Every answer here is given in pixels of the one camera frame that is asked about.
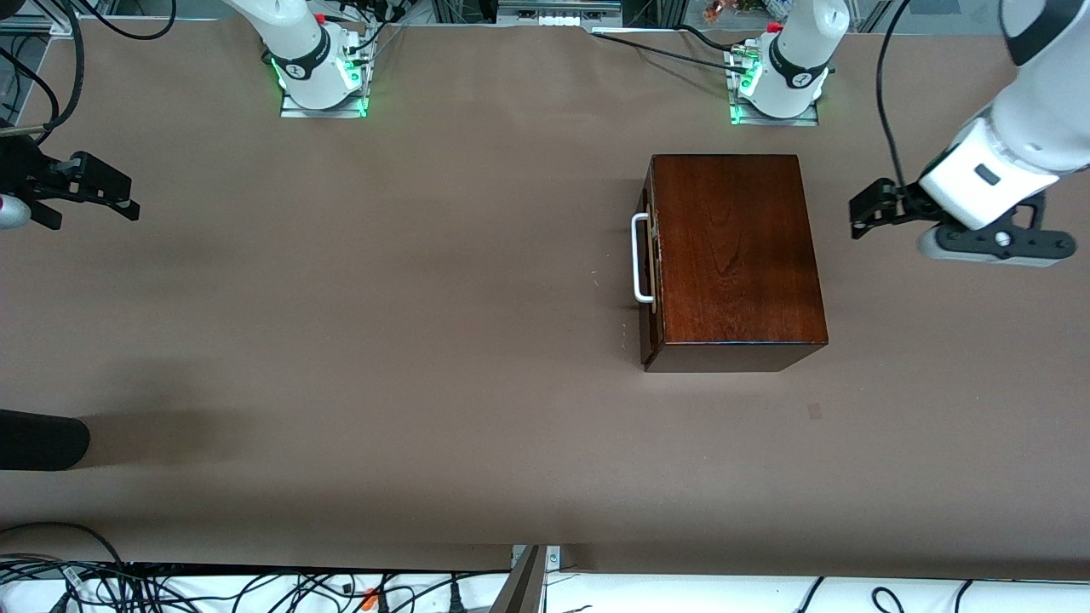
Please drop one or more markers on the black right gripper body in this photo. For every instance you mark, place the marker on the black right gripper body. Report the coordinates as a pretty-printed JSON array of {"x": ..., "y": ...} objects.
[{"x": 24, "y": 170}]

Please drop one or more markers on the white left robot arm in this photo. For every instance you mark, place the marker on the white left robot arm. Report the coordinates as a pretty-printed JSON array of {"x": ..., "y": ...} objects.
[{"x": 1039, "y": 111}]

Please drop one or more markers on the dark wooden cabinet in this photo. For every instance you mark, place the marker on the dark wooden cabinet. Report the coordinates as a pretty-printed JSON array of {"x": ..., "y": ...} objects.
[{"x": 732, "y": 255}]

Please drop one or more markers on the black cylindrical object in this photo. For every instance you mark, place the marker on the black cylindrical object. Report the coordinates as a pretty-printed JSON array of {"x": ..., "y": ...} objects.
[{"x": 43, "y": 438}]

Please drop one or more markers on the grey metal device box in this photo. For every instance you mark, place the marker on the grey metal device box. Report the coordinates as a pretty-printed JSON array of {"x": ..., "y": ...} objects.
[{"x": 553, "y": 8}]

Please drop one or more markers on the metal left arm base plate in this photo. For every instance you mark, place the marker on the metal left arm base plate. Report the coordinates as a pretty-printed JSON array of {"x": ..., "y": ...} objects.
[{"x": 805, "y": 121}]

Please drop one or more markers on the aluminium frame profile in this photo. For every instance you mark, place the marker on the aluminium frame profile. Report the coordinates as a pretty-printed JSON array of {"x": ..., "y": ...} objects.
[{"x": 64, "y": 25}]

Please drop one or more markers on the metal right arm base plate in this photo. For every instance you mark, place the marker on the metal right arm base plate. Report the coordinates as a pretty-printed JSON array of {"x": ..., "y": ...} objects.
[{"x": 341, "y": 111}]

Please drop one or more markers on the aluminium frame strut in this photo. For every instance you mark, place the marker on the aluminium frame strut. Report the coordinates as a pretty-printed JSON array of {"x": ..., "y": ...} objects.
[{"x": 524, "y": 587}]

